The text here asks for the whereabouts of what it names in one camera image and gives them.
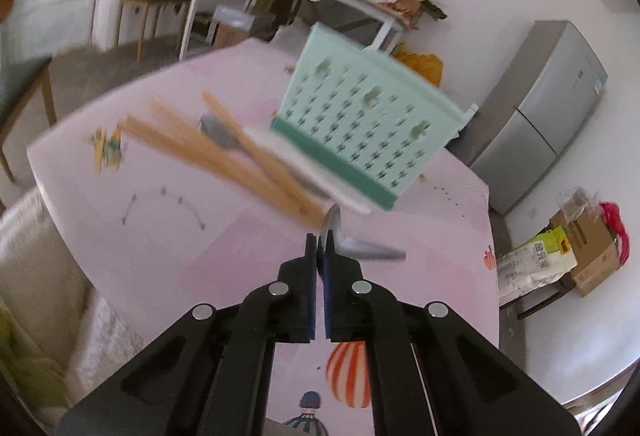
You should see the orange yellow bag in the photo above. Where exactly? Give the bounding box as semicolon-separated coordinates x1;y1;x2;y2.
393;43;444;88

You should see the grey plastic storage bin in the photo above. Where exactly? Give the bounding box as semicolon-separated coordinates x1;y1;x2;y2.
213;5;274;48

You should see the grey refrigerator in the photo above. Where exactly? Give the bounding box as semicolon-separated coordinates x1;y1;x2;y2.
448;20;608;215

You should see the wooden chair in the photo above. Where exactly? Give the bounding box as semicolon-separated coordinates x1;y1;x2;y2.
114;0;192;63

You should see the mint green utensil holder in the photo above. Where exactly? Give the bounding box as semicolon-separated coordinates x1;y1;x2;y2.
271;24;477;210

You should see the dark chair near table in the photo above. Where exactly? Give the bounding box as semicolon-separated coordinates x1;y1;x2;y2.
0;55;60;184

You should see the pink patterned tablecloth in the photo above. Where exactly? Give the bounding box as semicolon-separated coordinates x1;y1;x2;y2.
27;40;499;342

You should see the white plastic rice paddle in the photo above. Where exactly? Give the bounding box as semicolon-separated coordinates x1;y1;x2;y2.
244;127;373;215

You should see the metal knife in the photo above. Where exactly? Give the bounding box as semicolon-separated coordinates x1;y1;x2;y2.
321;203;406;261

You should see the metal spoon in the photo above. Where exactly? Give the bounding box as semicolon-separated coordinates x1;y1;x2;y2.
198;115;330;200

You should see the cardboard box by fridge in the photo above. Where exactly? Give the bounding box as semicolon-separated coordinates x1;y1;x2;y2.
550;209;620;297

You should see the wooden chopstick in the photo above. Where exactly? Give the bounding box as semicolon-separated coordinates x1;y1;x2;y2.
151;100;299;211
118;112;323;229
203;92;324;228

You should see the yellow rice bag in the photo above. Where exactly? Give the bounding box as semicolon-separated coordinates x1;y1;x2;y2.
497;226;577;306

